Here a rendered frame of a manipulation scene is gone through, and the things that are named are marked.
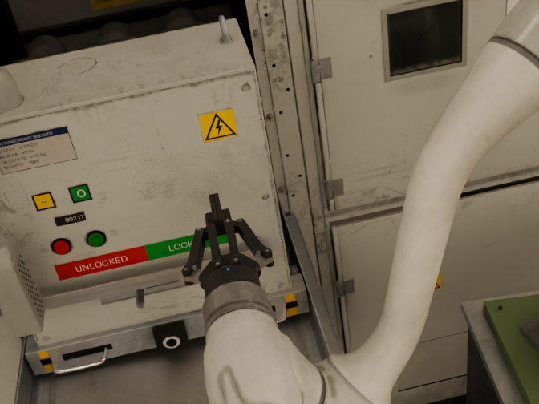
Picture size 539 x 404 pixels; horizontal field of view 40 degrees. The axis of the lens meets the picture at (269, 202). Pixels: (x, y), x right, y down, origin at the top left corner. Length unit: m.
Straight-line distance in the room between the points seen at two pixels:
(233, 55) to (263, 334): 0.53
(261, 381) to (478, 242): 1.20
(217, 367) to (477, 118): 0.40
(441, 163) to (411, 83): 0.77
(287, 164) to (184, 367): 0.52
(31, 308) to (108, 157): 0.27
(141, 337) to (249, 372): 0.65
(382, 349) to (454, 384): 1.36
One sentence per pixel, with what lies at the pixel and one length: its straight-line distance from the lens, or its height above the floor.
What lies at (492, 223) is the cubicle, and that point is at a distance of 1.91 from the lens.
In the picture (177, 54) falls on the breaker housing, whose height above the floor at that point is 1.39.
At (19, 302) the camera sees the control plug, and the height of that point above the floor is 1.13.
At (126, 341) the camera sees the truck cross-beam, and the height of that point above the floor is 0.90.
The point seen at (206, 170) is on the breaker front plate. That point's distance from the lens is 1.23.
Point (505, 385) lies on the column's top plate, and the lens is 1.48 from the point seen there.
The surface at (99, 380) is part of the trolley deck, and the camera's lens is 1.47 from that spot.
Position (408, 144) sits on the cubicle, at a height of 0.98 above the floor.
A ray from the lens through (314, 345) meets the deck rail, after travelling 1.41.
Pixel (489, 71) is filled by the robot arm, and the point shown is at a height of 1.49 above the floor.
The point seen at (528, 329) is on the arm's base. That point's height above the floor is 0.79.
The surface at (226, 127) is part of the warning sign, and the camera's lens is 1.19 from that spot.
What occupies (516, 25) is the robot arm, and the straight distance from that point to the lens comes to 0.89.
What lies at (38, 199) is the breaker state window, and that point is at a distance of 1.26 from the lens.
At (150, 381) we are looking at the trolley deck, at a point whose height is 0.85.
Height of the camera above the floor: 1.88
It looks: 35 degrees down
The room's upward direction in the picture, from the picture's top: 10 degrees counter-clockwise
